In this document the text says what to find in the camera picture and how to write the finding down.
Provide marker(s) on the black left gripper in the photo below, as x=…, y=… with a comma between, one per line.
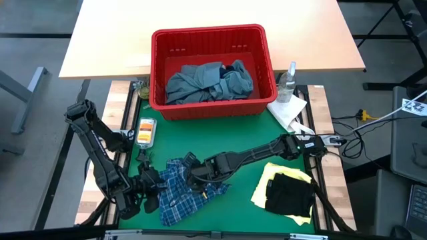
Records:
x=150, y=183

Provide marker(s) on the white tote bag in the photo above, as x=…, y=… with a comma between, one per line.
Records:
x=285, y=110

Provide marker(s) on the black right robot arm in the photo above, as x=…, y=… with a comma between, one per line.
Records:
x=260, y=153

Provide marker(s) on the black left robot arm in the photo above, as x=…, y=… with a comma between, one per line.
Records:
x=96, y=150

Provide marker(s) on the black metal desk base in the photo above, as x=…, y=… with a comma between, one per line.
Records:
x=380, y=86

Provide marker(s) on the black-and-white printed marker tag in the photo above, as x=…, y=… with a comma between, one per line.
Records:
x=414, y=107

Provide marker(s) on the yellow shirt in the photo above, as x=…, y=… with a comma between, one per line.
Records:
x=263, y=196

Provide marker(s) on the black keyboard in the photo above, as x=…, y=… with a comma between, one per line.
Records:
x=417, y=206

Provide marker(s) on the red plastic laundry bin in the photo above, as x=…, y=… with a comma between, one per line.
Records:
x=160, y=43

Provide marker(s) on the black cloth garment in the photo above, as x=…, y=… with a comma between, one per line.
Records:
x=288, y=196

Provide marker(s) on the grey-blue garment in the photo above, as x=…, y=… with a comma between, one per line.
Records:
x=200, y=83

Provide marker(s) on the blue plaid shirt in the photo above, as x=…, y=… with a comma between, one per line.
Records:
x=180, y=203

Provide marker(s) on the grey metal table leg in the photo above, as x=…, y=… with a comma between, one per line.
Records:
x=30, y=86

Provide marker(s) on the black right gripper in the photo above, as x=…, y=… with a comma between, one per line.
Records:
x=220, y=165

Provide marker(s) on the clear plastic spray bottle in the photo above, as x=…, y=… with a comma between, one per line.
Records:
x=285, y=88

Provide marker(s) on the orange-labelled clear plastic package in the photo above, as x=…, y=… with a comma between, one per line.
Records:
x=145, y=131

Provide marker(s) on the black aluminium table frame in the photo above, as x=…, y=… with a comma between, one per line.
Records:
x=303, y=89

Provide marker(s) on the black computer mouse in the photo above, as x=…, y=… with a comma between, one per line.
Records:
x=401, y=232

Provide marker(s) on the light wooden table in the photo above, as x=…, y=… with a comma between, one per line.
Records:
x=110, y=33

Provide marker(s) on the yellow power plug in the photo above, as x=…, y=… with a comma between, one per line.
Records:
x=364, y=116

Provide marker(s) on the green table mat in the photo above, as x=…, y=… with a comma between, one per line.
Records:
x=217, y=133

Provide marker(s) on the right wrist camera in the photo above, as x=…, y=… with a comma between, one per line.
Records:
x=201, y=175

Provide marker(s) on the small potted plant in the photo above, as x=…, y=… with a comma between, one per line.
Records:
x=144, y=91

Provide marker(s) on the grey plastic case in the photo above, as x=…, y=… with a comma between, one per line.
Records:
x=407, y=140

